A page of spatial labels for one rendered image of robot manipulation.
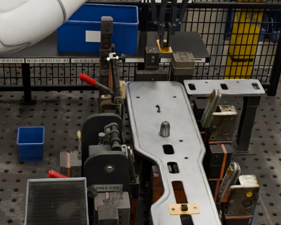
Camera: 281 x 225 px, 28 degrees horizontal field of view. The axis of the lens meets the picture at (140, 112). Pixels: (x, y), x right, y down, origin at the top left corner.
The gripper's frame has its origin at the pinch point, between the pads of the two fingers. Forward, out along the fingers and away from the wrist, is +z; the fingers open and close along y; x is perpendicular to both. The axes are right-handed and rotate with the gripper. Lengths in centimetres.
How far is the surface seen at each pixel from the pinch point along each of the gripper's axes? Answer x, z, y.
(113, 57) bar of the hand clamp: -1.5, 7.3, -15.8
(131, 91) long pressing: 12.6, 28.6, -7.5
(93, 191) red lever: -48, 20, -24
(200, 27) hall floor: 269, 126, 86
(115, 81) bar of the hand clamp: -1.8, 15.6, -15.0
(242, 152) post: 13, 57, 39
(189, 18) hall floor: 288, 126, 81
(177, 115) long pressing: -2.5, 28.6, 6.3
